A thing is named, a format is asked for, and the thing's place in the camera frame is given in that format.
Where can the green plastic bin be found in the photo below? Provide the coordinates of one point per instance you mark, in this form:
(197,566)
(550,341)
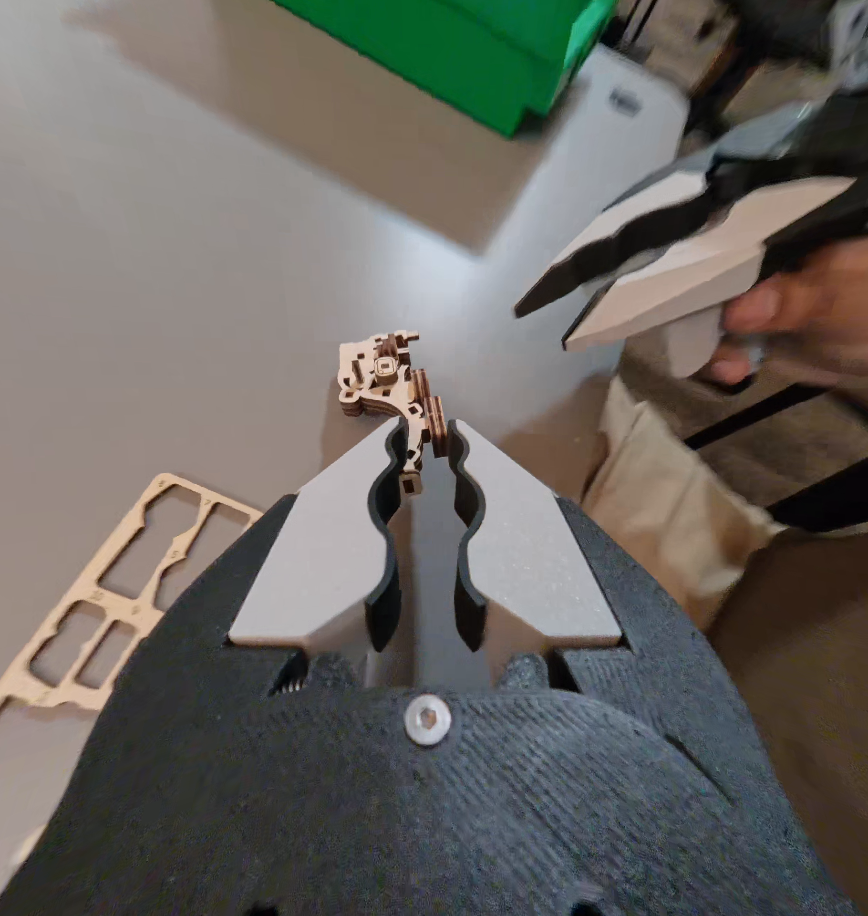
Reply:
(441,57)

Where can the wooden puzzle model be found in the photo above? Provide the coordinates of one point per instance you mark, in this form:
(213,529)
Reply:
(384,372)

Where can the olive green shirt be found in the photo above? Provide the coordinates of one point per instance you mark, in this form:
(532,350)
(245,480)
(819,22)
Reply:
(820,715)

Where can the oval desk badge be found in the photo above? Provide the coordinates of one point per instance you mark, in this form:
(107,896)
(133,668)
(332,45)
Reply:
(626,101)

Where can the wooden puzzle sheet frame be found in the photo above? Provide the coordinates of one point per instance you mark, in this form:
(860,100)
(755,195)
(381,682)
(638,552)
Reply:
(116,600)

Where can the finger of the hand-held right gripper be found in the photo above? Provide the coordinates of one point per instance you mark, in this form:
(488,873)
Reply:
(691,279)
(656,204)

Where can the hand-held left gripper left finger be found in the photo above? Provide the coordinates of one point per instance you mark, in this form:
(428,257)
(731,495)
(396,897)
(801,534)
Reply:
(312,565)

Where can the beige trousers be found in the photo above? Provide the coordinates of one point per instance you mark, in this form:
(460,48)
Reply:
(663,501)

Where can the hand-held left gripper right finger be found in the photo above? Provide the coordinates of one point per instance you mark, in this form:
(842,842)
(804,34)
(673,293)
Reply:
(534,572)

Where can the person's right hand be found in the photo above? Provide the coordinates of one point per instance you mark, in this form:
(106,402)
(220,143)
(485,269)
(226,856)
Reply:
(820,322)

